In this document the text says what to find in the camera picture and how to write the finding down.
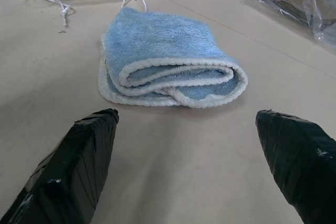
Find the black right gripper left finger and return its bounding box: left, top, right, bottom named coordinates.
left=0, top=108, right=120, bottom=224

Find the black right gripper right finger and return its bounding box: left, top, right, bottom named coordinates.
left=255, top=109, right=336, bottom=224

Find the blue folded towel white edge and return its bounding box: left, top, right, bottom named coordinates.
left=98, top=7, right=249, bottom=109

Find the clear plastic bag with contents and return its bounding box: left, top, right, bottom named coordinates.
left=245, top=0, right=336, bottom=49

